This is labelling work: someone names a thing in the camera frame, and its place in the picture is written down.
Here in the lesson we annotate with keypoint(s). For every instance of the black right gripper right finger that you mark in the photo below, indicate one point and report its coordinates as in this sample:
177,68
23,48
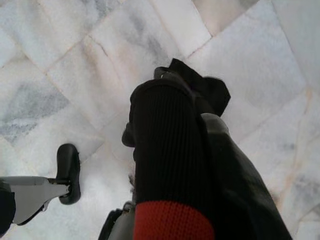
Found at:
237,187

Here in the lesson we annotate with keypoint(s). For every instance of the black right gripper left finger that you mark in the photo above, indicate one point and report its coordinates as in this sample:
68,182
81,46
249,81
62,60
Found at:
170,150

